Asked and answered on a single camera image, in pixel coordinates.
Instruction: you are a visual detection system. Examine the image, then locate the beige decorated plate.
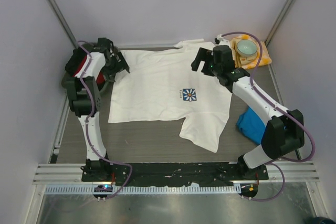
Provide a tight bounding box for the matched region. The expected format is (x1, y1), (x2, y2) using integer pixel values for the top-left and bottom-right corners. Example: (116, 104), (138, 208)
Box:
(231, 39), (257, 65)

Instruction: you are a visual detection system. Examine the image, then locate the light green bowl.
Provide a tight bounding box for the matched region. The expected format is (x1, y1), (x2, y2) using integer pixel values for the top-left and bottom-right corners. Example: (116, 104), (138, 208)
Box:
(237, 40), (257, 58)

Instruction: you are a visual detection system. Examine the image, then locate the blue t-shirt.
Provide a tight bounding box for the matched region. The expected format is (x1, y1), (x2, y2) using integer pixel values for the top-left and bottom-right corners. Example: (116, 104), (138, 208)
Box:
(236, 107), (266, 145)

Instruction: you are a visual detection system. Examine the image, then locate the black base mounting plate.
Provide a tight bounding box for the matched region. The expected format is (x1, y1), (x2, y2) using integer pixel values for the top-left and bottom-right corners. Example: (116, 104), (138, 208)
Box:
(81, 161), (269, 187)

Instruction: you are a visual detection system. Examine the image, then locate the red t-shirt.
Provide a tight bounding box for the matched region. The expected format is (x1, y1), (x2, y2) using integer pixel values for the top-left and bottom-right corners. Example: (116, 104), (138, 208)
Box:
(74, 52), (106, 85)

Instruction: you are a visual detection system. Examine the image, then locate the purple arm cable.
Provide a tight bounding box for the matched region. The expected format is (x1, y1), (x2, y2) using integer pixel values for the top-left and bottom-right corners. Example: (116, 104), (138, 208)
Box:
(215, 31), (317, 201)
(77, 40), (133, 200)

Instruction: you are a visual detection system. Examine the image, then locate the orange checkered cloth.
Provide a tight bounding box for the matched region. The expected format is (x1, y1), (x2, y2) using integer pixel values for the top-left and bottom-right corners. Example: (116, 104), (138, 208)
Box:
(229, 35), (272, 69)

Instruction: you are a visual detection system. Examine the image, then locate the white slotted cable duct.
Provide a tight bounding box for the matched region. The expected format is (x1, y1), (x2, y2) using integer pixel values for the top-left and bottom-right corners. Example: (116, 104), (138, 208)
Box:
(45, 183), (241, 196)

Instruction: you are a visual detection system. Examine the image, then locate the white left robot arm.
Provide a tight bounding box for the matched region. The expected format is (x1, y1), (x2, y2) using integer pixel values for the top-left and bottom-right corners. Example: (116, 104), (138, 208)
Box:
(62, 37), (130, 182)

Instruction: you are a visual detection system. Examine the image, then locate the grey plastic tray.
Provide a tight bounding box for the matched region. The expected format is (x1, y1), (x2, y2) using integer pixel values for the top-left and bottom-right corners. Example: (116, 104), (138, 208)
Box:
(62, 41), (121, 97)

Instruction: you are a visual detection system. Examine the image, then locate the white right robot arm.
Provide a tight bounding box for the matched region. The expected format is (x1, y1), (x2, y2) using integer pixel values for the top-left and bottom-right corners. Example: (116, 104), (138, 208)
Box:
(191, 45), (305, 179)

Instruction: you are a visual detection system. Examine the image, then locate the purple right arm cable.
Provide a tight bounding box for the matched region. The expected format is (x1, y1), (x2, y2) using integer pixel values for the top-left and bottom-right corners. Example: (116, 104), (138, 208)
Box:
(215, 31), (317, 201)

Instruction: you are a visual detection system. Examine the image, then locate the aluminium frame rail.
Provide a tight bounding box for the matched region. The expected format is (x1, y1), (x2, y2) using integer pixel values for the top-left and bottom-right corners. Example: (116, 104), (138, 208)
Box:
(33, 161), (320, 185)

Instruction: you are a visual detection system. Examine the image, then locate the white flower print t-shirt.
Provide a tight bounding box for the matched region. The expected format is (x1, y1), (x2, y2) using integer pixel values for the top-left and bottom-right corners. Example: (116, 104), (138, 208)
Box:
(108, 39), (232, 153)

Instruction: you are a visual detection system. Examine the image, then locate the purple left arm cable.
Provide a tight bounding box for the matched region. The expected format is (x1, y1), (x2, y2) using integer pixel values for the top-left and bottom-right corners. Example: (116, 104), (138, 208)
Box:
(77, 40), (133, 200)

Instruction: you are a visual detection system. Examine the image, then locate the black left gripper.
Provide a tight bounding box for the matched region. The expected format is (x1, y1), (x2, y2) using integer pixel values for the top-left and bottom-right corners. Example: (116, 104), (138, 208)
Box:
(101, 52), (129, 82)

